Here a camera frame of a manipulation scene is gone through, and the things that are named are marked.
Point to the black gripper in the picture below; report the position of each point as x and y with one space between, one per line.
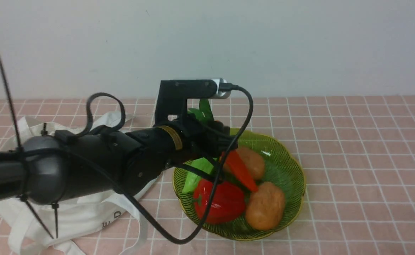
211 138

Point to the brown potato near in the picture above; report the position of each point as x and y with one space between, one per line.
265 207

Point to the brown potato far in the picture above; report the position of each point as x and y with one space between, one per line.
253 163

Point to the green glass plate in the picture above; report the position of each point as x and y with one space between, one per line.
281 169

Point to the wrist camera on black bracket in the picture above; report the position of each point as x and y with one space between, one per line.
174 94

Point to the brown potato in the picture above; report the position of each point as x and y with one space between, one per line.
265 207
253 163

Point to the black cable tie upper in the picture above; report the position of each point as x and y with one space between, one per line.
7 88

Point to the black cable tie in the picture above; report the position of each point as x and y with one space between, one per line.
7 88
55 206

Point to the white cloth bag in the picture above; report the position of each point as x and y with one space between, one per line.
76 217

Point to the red bell pepper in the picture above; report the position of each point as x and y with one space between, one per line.
228 203

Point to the orange carrot with green top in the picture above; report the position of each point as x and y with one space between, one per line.
204 113

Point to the black cable tie lower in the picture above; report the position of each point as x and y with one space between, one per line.
55 206

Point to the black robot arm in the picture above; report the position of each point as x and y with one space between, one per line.
48 168

